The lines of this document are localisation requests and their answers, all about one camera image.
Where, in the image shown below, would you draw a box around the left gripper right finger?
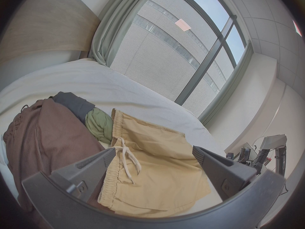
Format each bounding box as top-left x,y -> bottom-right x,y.
192,146 -> 257,202

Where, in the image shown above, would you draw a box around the tan shorts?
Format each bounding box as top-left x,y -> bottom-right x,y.
98,108 -> 211,218

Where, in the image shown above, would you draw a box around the black garment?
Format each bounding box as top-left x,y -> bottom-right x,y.
53,92 -> 95,125

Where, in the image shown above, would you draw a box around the bed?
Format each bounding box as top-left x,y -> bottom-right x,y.
0,0 -> 226,218

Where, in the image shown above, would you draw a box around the ceiling light panel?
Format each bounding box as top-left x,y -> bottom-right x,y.
293,20 -> 302,37

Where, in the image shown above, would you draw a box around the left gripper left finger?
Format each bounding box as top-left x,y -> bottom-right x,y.
51,147 -> 117,203

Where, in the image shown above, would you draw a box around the brown garment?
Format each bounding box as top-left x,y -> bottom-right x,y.
3,99 -> 107,212

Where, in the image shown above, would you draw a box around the grey-green curtain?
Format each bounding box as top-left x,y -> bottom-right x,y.
89,0 -> 165,68

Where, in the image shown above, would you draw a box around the green garment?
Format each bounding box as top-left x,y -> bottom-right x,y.
85,108 -> 114,144

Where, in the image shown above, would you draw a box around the window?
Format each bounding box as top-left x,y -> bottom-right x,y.
108,0 -> 248,119

